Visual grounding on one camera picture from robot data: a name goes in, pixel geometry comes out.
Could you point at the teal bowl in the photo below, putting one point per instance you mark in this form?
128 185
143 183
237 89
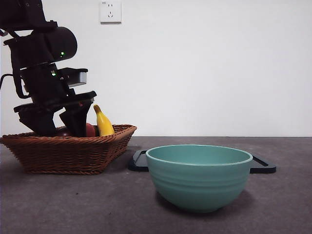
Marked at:
198 185

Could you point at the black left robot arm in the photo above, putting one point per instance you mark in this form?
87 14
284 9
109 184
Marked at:
61 41

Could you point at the white wall socket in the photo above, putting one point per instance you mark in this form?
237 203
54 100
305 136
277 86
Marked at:
111 12

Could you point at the pale grey camera box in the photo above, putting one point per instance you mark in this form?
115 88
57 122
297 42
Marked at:
81 78

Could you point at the yellow banana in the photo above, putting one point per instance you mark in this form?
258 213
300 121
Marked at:
104 125

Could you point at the dark red plum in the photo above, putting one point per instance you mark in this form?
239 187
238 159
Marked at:
63 132

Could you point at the brown wicker basket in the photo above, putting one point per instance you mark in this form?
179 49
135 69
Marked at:
63 156

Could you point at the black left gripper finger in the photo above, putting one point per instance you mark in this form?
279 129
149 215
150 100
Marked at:
40 124
76 119

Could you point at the dark teal tray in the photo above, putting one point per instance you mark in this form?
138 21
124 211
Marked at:
138 163

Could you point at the red yellow apple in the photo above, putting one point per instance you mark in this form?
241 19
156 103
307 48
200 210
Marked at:
90 130

